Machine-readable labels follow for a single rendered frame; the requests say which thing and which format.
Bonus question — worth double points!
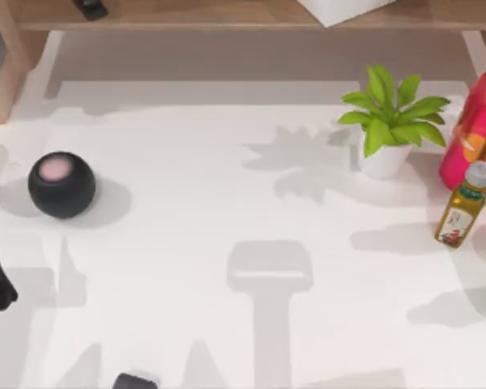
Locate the green plant in white pot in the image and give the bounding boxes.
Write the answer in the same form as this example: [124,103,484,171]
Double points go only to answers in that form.
[335,63,451,180]

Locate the wooden shelf unit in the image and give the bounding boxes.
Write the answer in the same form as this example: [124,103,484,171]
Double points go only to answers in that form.
[0,0,486,125]

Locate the black round speaker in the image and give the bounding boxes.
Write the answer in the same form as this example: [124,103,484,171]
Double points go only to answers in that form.
[27,152,97,220]

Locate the white box on shelf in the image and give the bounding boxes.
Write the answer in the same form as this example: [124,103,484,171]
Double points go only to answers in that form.
[296,0,397,28]

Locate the dark grey rounded object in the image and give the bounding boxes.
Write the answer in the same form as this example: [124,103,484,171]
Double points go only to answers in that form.
[112,372,158,389]

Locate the small yellow juice bottle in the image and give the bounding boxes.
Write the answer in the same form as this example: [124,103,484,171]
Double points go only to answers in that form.
[433,160,486,249]

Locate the large red bottle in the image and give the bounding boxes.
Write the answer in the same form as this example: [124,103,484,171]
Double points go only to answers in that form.
[437,65,486,190]

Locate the black object on shelf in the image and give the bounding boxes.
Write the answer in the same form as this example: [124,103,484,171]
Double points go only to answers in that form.
[72,0,109,21]

